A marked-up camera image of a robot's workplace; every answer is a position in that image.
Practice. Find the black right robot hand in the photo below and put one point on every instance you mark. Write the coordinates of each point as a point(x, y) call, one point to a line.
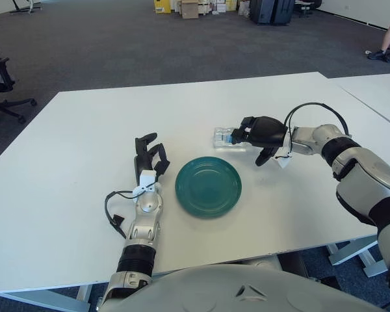
point(266, 133)

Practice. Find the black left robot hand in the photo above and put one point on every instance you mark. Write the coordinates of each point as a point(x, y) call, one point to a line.
point(143, 159)

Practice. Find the clear glass cup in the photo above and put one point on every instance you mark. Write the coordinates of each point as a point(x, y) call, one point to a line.
point(219, 138)

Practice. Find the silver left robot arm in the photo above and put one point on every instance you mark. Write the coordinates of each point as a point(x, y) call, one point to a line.
point(148, 208)

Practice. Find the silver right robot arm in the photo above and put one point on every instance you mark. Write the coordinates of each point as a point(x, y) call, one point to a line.
point(354, 162)

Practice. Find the green round plate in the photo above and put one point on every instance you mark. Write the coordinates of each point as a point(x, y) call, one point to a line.
point(208, 188)

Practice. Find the black hard case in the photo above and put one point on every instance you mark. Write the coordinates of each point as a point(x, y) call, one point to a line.
point(283, 13)

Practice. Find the dark blue hard case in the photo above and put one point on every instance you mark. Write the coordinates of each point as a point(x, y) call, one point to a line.
point(261, 11)

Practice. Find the white plastic bag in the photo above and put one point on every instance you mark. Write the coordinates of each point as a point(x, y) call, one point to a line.
point(244, 8)

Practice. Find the stack of white boxes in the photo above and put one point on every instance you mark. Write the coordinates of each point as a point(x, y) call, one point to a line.
point(218, 6)

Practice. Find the brown cardboard box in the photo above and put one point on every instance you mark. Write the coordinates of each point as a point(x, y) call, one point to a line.
point(190, 9)

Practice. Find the grey robot torso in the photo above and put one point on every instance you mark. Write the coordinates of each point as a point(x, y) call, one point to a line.
point(214, 292)

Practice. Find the yellow box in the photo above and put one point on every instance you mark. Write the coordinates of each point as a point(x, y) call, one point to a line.
point(162, 6)

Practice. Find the seated person in shorts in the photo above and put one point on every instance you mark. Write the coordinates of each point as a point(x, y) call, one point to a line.
point(388, 37)

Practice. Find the black empty office chair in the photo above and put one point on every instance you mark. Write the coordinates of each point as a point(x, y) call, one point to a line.
point(3, 78)

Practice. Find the white floor rack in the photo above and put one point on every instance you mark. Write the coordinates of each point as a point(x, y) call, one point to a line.
point(28, 5)

